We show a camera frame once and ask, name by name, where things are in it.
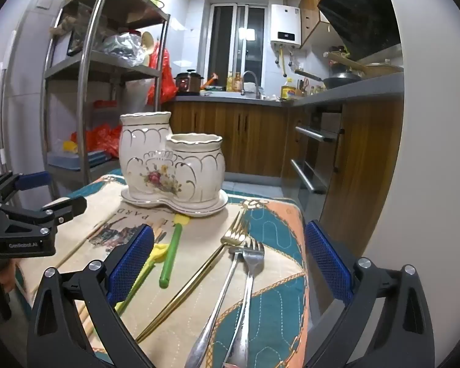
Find clear plastic bag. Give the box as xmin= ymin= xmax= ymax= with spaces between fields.
xmin=100 ymin=33 xmax=150 ymax=67

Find red plastic bag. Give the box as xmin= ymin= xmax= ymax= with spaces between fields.
xmin=71 ymin=123 xmax=122 ymax=155
xmin=146 ymin=40 xmax=178 ymax=105

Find wooden spatula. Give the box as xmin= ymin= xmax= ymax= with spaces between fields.
xmin=327 ymin=52 xmax=369 ymax=75

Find green plastic chopstick yellow head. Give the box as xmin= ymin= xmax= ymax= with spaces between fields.
xmin=158 ymin=216 xmax=190 ymax=289

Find printed quilted table cloth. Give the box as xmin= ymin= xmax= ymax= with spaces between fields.
xmin=13 ymin=174 xmax=311 ymax=368

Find yellow oil bottle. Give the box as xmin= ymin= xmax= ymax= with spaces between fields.
xmin=281 ymin=78 xmax=297 ymax=100

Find kitchen window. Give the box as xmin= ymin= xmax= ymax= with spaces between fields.
xmin=207 ymin=2 xmax=271 ymax=85

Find black range hood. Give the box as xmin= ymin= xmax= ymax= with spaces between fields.
xmin=317 ymin=0 xmax=402 ymax=64

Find white water heater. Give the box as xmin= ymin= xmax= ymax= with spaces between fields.
xmin=269 ymin=4 xmax=303 ymax=49

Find white floral ceramic utensil holder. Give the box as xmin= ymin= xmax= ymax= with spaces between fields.
xmin=119 ymin=111 xmax=226 ymax=205

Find wooden base cabinets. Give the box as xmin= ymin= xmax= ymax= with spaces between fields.
xmin=163 ymin=102 xmax=294 ymax=179

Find blue grey storage box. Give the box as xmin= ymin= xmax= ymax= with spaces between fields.
xmin=48 ymin=149 xmax=112 ymax=170

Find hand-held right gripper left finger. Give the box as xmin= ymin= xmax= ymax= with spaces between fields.
xmin=26 ymin=223 xmax=156 ymax=368

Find black frying pan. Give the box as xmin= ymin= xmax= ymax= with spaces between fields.
xmin=294 ymin=68 xmax=363 ymax=90

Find white refrigerator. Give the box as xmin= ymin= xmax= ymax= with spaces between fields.
xmin=0 ymin=0 xmax=62 ymax=208

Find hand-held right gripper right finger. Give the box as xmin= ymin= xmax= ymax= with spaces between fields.
xmin=304 ymin=220 xmax=435 ymax=368

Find metal kitchen faucet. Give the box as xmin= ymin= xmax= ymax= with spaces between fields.
xmin=241 ymin=70 xmax=262 ymax=99

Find amber seasoning bottles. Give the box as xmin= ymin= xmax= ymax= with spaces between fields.
xmin=226 ymin=71 xmax=244 ymax=92

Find wooden wall cabinet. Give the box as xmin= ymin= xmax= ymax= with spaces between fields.
xmin=299 ymin=0 xmax=340 ymax=48

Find white ceramic drip tray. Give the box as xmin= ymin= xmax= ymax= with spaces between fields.
xmin=121 ymin=186 xmax=229 ymax=218

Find lime plastic chopstick yellow head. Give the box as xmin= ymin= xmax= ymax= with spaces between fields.
xmin=114 ymin=243 xmax=170 ymax=313

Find metal shelf rack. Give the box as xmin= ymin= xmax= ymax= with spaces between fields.
xmin=40 ymin=0 xmax=172 ymax=200

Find black rice cooker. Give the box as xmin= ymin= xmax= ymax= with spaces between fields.
xmin=175 ymin=69 xmax=205 ymax=96

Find silver fork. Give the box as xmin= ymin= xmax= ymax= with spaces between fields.
xmin=184 ymin=246 xmax=250 ymax=368
xmin=222 ymin=239 xmax=266 ymax=368

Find grey kitchen countertop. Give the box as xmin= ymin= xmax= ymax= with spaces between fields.
xmin=165 ymin=73 xmax=405 ymax=109

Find metal forks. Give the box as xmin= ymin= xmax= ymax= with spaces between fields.
xmin=135 ymin=212 xmax=250 ymax=343

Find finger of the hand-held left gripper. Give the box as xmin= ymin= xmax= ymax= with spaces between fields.
xmin=0 ymin=196 xmax=88 ymax=238
xmin=0 ymin=171 xmax=50 ymax=204

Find wooden cabinet side panel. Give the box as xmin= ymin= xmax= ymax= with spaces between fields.
xmin=318 ymin=92 xmax=405 ymax=261

